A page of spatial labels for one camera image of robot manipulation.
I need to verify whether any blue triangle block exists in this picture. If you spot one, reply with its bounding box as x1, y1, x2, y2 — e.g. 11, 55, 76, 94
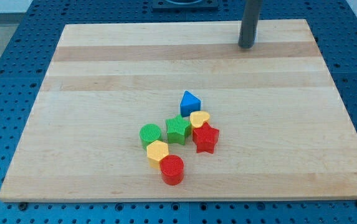
180, 90, 201, 117

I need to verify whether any green star block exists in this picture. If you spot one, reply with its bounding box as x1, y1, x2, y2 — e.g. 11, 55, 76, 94
166, 114, 191, 145

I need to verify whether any yellow heart block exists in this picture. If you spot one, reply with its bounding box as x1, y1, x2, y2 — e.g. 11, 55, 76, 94
189, 111, 211, 128

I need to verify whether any wooden board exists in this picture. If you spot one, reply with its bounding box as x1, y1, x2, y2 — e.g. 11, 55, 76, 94
0, 19, 357, 203

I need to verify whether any green cylinder block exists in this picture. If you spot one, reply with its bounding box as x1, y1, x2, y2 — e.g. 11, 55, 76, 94
139, 124, 163, 150

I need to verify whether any red star block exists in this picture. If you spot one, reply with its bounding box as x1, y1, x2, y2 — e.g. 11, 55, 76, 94
192, 123, 219, 154

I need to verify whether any yellow hexagon block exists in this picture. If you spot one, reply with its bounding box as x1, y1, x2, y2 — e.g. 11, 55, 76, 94
146, 140, 169, 169

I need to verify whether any red cylinder block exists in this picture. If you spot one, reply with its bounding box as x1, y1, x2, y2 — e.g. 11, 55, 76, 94
159, 155, 184, 185

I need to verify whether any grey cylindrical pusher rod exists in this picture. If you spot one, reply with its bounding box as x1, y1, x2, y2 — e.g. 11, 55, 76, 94
238, 0, 263, 49

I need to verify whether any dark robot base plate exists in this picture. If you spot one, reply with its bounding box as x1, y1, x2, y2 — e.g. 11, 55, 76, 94
151, 0, 219, 11

